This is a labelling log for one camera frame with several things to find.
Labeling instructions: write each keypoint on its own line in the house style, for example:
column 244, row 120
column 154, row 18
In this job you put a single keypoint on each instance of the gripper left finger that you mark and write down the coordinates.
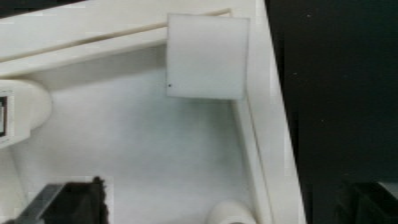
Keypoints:
column 69, row 204

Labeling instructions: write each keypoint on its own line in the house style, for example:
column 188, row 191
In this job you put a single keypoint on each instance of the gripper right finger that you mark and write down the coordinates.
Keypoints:
column 367, row 204

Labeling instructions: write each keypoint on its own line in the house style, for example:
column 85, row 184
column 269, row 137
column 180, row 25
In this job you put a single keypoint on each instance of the white table leg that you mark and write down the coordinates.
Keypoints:
column 207, row 56

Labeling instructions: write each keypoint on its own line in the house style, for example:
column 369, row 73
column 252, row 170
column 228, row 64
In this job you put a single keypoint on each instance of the white square tabletop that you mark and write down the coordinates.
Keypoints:
column 156, row 142

